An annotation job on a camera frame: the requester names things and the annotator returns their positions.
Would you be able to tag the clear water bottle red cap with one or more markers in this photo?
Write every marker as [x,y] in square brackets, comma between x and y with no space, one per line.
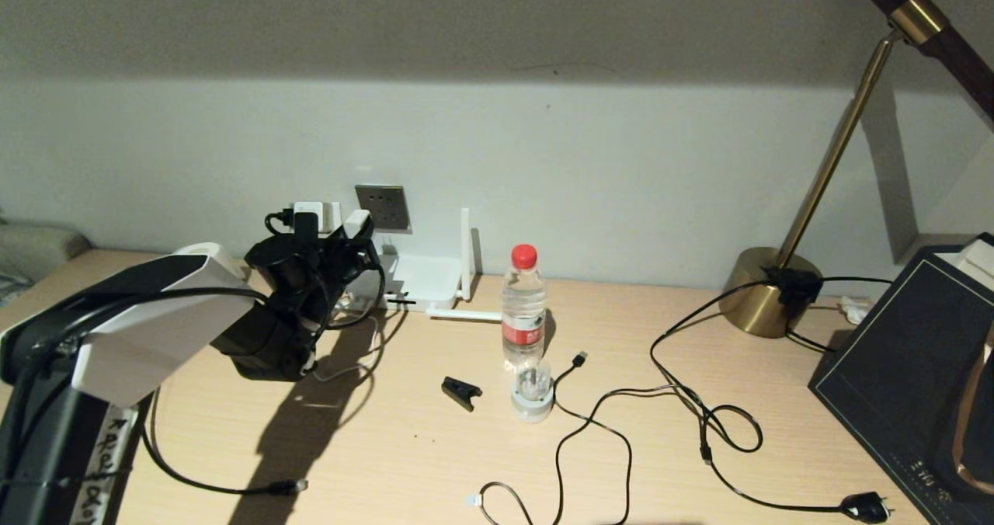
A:
[524,331]

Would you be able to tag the black block on lamp base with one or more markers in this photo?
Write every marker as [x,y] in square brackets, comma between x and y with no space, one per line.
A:
[796,286]

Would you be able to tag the small white clear-dome humidifier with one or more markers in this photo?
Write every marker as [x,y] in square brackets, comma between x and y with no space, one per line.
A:
[533,405]

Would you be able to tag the grey wall power socket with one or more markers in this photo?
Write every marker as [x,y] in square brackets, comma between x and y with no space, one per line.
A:
[392,206]

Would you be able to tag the white toilet paper roll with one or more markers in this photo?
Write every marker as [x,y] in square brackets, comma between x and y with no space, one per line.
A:
[211,249]

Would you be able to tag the patterned fabric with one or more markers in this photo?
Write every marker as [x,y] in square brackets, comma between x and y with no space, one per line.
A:
[9,286]

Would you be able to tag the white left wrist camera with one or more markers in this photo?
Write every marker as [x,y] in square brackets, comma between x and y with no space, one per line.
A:
[328,216]

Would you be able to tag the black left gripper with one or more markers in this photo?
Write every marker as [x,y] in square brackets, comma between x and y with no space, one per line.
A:
[334,272]

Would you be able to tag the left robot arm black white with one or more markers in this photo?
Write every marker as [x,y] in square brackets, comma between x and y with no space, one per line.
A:
[155,331]

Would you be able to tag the small black plastic clip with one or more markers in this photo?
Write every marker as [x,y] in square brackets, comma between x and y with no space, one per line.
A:
[460,391]

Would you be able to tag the white handwritten label tape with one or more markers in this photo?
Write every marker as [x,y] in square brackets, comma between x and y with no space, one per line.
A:
[105,463]

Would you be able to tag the white box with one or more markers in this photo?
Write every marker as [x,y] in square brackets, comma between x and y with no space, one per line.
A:
[977,265]

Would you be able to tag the grey cushion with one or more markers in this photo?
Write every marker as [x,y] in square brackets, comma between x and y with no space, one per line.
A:
[39,247]

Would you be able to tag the small white crumpled item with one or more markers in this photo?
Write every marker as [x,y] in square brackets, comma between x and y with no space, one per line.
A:
[854,311]

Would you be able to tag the brass desk lamp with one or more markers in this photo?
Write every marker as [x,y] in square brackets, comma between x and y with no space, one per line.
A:
[757,300]

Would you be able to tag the white wifi router with antennas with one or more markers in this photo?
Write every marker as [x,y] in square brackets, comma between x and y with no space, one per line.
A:
[431,276]

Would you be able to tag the dark blue gift bag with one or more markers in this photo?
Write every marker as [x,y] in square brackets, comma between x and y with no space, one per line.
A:
[901,385]

